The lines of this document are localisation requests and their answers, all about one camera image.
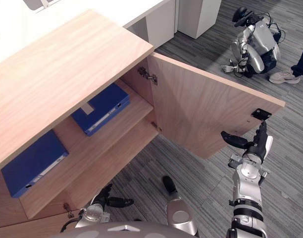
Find wooden cabinet shelf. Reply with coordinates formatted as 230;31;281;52
19;78;154;220

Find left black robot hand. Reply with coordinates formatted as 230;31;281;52
91;183;135;208

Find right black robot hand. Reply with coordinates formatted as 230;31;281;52
220;120;275;164

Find black door latch plate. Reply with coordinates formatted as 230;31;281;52
250;108;272;121

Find white pedestal cabinet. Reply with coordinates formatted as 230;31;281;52
177;0;222;40

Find wooden cabinet door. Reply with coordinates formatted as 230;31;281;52
147;51;286;160

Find grey robot torso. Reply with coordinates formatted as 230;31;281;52
51;221;200;238

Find person's leg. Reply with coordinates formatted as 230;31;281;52
268;41;303;85

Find robot's right silver leg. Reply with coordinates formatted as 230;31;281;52
161;175;200;238

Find seated silver humanoid robot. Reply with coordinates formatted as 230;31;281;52
220;6;283;79

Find blue ring binder folder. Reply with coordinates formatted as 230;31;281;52
70;82;131;137
0;129;70;199

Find wooden office cabinet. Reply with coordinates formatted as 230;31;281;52
0;9;160;238

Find white desk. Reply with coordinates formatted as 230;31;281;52
0;0;176;68

